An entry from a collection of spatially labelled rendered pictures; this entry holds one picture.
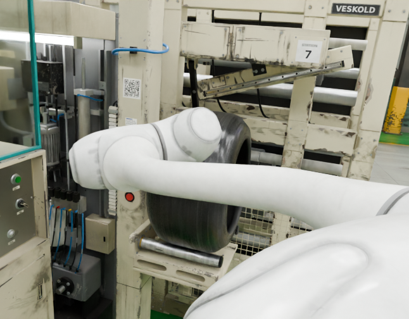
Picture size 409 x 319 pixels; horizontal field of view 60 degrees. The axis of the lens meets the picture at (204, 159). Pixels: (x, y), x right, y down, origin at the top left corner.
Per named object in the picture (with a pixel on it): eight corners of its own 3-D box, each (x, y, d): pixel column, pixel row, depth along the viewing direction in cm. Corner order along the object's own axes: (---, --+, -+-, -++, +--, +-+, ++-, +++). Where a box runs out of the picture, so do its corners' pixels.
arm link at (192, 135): (194, 123, 83) (140, 134, 77) (220, 93, 69) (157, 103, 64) (208, 166, 81) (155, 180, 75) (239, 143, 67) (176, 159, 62)
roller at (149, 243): (137, 249, 144) (137, 238, 142) (142, 243, 148) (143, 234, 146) (220, 270, 134) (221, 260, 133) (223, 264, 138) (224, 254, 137)
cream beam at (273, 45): (178, 56, 152) (180, 20, 148) (197, 57, 175) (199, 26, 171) (324, 70, 136) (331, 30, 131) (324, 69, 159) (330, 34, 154)
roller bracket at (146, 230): (127, 257, 142) (128, 236, 139) (168, 217, 178) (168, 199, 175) (135, 259, 141) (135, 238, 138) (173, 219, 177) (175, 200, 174)
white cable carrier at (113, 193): (108, 214, 155) (108, 106, 141) (114, 209, 159) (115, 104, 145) (117, 216, 154) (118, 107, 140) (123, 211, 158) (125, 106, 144)
